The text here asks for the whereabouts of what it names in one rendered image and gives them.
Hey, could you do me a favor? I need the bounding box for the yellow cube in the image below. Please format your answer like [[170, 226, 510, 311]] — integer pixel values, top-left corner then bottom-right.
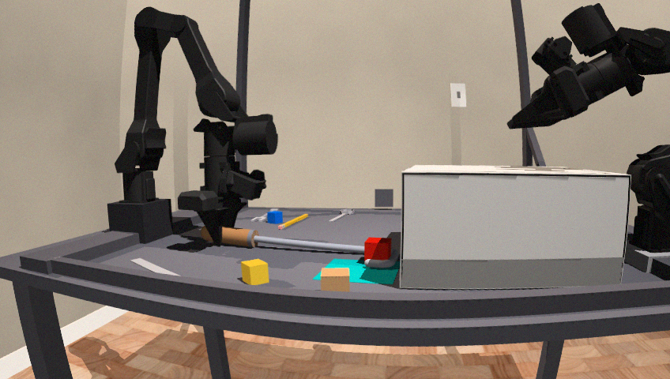
[[241, 259, 269, 285]]

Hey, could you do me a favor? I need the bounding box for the yellow pencil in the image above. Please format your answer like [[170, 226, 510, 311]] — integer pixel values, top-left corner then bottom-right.
[[278, 214, 308, 230]]

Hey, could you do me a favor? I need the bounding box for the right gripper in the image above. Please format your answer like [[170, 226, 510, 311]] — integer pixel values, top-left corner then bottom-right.
[[178, 156, 247, 246]]

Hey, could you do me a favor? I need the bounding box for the red block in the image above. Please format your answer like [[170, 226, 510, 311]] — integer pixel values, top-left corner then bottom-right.
[[364, 238, 391, 261]]

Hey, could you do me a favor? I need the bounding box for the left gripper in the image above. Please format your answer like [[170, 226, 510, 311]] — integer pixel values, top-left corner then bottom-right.
[[507, 62, 607, 129]]

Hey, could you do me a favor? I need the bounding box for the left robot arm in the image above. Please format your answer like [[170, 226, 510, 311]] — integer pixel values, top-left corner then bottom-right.
[[532, 3, 670, 253]]

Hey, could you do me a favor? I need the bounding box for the blue cube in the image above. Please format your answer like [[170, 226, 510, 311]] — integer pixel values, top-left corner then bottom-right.
[[267, 211, 283, 224]]

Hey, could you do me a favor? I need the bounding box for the tan cardboard-coloured block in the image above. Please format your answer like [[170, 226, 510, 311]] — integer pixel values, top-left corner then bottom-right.
[[321, 268, 350, 292]]

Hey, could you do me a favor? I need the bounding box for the grey combination wrench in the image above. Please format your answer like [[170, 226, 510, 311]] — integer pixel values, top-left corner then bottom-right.
[[251, 208, 279, 222]]

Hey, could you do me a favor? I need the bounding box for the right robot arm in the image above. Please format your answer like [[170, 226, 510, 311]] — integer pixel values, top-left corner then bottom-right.
[[115, 6, 278, 204]]

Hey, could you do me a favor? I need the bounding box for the white flat strip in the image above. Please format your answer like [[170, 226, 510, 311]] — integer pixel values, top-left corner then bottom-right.
[[130, 258, 179, 276]]

